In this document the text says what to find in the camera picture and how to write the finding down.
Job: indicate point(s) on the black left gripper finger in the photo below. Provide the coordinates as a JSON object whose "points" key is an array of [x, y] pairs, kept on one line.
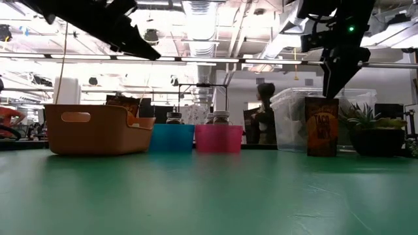
{"points": [[137, 45]]}

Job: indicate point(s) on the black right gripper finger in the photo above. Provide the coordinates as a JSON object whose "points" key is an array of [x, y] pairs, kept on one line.
{"points": [[336, 78]]}

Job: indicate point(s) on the taco seasoning mix packet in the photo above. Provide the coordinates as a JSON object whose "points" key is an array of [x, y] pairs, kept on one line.
{"points": [[125, 104], [321, 130]]}

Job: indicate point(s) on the green-lidded spice jar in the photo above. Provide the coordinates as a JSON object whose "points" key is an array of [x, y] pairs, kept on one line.
{"points": [[173, 118]]}

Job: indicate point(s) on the white-lidded spice jar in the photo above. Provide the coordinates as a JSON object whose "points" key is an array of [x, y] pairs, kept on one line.
{"points": [[221, 118]]}

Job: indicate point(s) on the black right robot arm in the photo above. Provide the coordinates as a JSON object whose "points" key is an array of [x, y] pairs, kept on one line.
{"points": [[343, 13]]}

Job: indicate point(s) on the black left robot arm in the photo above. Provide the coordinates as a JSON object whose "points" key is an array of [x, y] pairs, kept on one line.
{"points": [[58, 11]]}

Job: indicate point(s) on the black monitor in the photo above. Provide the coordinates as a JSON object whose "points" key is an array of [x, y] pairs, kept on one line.
{"points": [[388, 111]]}

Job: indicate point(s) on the clear plastic storage container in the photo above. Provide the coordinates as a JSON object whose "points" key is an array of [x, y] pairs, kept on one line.
{"points": [[290, 124]]}

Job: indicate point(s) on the person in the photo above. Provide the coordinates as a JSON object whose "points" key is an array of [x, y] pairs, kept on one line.
{"points": [[8, 114], [265, 94]]}

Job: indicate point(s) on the succulent plants in black pot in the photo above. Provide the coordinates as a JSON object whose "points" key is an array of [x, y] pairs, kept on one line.
{"points": [[375, 140]]}

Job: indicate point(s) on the white column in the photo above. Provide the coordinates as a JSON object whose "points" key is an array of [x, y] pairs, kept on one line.
{"points": [[67, 91]]}

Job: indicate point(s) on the blue plastic bin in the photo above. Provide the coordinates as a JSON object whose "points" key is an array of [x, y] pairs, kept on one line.
{"points": [[171, 138]]}

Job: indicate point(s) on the orange plastic bin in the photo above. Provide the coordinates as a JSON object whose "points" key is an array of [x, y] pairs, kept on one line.
{"points": [[98, 137]]}

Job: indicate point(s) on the pink plastic bin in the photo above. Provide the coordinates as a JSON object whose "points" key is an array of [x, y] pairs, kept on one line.
{"points": [[218, 138]]}

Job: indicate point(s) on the green table mat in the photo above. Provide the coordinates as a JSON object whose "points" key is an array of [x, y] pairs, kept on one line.
{"points": [[209, 196]]}

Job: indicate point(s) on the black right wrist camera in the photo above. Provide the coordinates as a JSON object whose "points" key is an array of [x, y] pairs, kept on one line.
{"points": [[313, 42]]}

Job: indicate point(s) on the black aluminium table frame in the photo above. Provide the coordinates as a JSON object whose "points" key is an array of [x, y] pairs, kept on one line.
{"points": [[392, 65]]}

